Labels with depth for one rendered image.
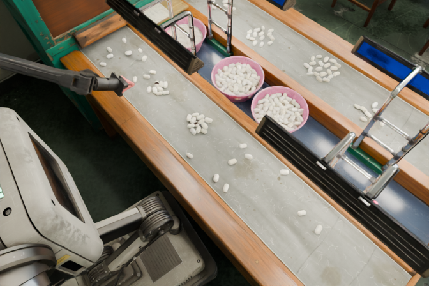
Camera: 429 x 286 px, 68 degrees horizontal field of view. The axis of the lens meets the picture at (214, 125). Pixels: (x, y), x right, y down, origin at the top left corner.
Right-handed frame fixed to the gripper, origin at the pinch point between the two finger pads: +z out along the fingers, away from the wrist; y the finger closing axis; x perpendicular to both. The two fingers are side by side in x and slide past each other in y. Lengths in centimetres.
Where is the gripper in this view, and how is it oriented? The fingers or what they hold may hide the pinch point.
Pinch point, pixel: (132, 84)
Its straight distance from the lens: 150.9
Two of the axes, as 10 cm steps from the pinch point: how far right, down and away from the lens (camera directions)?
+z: 6.0, -0.8, 8.0
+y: -6.5, -6.3, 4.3
